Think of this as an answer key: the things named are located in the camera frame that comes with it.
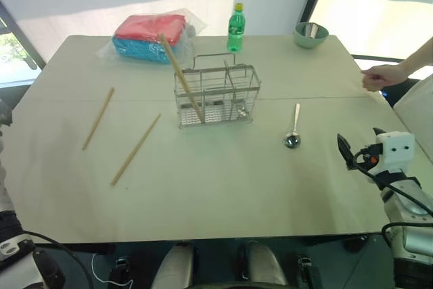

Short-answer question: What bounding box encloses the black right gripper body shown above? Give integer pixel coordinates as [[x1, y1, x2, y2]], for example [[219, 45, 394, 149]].
[[352, 143, 384, 169]]

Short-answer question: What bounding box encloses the person's bare hand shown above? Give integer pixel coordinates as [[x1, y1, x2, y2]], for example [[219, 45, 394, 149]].
[[361, 63, 408, 93]]

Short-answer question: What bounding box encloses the metal spoon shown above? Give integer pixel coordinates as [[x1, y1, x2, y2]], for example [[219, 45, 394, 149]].
[[283, 103, 302, 150]]

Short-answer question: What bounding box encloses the green bowl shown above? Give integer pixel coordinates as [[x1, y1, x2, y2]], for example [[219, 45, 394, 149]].
[[293, 22, 329, 49]]

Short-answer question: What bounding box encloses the metal utensil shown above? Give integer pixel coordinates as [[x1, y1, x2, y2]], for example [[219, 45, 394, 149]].
[[303, 23, 321, 39]]

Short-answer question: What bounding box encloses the white rounded robot leg cover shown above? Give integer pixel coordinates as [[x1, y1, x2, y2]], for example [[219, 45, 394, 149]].
[[246, 240, 289, 289], [159, 244, 194, 289]]

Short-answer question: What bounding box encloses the green plastic bottle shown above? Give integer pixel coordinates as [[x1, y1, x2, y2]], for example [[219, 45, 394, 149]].
[[227, 2, 246, 52]]

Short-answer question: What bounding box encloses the wooden chopstick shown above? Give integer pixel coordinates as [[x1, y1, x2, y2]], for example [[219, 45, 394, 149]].
[[158, 33, 206, 124], [110, 113, 162, 187], [82, 87, 115, 151]]

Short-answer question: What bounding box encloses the clear plastic bag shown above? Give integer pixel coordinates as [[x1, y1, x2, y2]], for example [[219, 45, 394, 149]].
[[95, 7, 209, 66]]

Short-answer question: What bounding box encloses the red folded cloth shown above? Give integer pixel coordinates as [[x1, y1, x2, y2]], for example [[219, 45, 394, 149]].
[[114, 14, 187, 47]]

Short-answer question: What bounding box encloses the blue folded cloth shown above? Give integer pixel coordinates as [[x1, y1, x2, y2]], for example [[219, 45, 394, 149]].
[[112, 35, 184, 65]]

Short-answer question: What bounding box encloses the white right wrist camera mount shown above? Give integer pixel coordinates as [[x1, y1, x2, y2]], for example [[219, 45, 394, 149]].
[[375, 131, 416, 174]]

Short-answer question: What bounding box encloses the metal wire cutlery basket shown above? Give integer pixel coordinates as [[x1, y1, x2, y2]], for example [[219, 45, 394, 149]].
[[173, 52, 263, 129]]

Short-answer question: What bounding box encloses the thin white cable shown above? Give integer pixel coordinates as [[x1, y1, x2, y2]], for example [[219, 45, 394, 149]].
[[91, 252, 133, 287]]

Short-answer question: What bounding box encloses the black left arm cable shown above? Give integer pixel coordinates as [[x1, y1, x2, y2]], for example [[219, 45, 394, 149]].
[[19, 230, 94, 289]]

